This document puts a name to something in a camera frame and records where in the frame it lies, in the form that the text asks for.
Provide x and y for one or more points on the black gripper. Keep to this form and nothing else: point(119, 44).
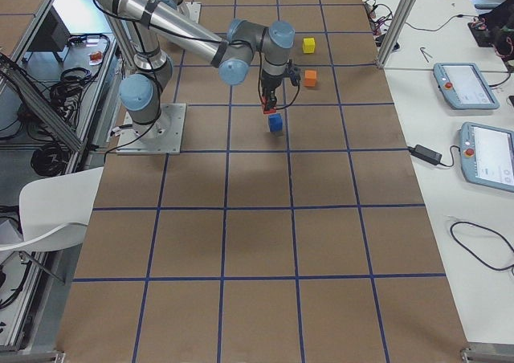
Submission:
point(269, 83)

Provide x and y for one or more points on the red wooden block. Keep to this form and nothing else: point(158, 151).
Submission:
point(268, 104)

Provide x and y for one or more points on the blue wooden block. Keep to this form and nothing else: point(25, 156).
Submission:
point(275, 123)

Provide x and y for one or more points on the orange wooden block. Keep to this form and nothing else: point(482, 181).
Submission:
point(310, 78)

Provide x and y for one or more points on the yellow wooden block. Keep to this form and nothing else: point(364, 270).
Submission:
point(308, 45)

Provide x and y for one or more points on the black power adapter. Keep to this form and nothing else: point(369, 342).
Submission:
point(425, 154)

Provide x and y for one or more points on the orange snack packet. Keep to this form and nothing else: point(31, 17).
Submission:
point(96, 56)

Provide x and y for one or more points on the far teach pendant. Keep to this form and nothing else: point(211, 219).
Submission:
point(463, 86)

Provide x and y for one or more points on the teach pendant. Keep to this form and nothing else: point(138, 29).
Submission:
point(486, 155)
point(463, 86)

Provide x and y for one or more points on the near teach pendant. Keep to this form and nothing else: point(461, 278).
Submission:
point(486, 155)

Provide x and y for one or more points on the white chair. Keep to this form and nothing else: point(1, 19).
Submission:
point(54, 212)

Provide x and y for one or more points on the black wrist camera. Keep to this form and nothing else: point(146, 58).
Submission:
point(294, 73)

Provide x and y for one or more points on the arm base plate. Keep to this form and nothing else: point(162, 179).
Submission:
point(191, 10)
point(164, 137)

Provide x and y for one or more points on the circuit board with wires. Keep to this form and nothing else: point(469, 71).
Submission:
point(380, 17)

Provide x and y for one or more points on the aluminium frame post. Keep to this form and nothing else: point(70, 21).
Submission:
point(400, 16)

